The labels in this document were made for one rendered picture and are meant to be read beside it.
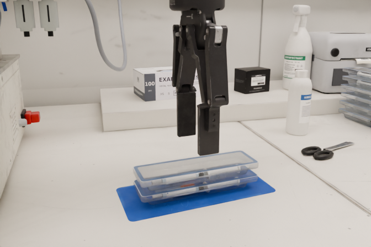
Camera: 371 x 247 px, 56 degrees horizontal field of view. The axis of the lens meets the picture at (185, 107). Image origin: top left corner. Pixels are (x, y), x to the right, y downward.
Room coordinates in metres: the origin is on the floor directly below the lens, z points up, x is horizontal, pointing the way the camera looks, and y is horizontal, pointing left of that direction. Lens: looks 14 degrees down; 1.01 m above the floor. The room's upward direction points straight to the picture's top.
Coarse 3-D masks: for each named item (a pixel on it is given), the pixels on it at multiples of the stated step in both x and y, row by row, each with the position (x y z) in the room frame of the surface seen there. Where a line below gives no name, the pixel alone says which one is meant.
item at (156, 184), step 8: (256, 160) 0.50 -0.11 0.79; (224, 168) 0.47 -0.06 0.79; (232, 168) 0.47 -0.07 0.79; (240, 168) 0.48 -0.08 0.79; (248, 168) 0.48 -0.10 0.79; (256, 168) 0.49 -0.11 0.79; (136, 176) 0.45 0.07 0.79; (176, 176) 0.44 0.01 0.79; (184, 176) 0.44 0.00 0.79; (192, 176) 0.45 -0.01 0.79; (200, 176) 0.45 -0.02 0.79; (208, 176) 0.46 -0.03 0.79; (216, 176) 0.47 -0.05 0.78; (224, 176) 0.48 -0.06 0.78; (144, 184) 0.42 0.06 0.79; (152, 184) 0.43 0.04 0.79; (160, 184) 0.43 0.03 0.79; (168, 184) 0.45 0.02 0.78; (176, 184) 0.45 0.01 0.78; (184, 184) 0.46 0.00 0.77
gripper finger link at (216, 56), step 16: (208, 32) 0.42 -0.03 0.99; (224, 32) 0.43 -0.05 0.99; (208, 48) 0.42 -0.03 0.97; (224, 48) 0.43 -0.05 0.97; (208, 64) 0.42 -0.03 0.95; (224, 64) 0.43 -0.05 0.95; (208, 80) 0.42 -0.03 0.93; (224, 80) 0.42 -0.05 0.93; (208, 96) 0.42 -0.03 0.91; (224, 96) 0.42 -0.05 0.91
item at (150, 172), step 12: (204, 156) 0.51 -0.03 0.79; (216, 156) 0.51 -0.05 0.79; (228, 156) 0.51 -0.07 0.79; (240, 156) 0.51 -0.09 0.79; (144, 168) 0.47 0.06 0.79; (156, 168) 0.47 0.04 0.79; (168, 168) 0.47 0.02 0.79; (180, 168) 0.47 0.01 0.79; (192, 168) 0.47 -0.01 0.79; (204, 168) 0.47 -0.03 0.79; (216, 168) 0.47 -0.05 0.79; (144, 180) 0.43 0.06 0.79
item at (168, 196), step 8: (256, 176) 0.49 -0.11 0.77; (216, 184) 0.46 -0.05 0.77; (224, 184) 0.47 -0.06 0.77; (232, 184) 0.47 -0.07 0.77; (240, 184) 0.48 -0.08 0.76; (168, 192) 0.45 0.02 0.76; (176, 192) 0.44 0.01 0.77; (184, 192) 0.44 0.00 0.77; (192, 192) 0.45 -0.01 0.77; (200, 192) 0.46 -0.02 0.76; (208, 192) 0.47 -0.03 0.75; (144, 200) 0.42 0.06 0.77; (152, 200) 0.43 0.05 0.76; (160, 200) 0.44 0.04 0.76; (168, 200) 0.45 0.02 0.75; (176, 200) 0.45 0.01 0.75
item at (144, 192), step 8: (232, 176) 0.49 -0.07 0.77; (240, 176) 0.49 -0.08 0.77; (248, 176) 0.49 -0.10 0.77; (136, 184) 0.46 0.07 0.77; (192, 184) 0.46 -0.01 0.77; (200, 184) 0.46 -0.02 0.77; (208, 184) 0.46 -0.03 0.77; (144, 192) 0.44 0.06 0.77; (152, 192) 0.44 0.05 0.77; (160, 192) 0.44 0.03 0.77
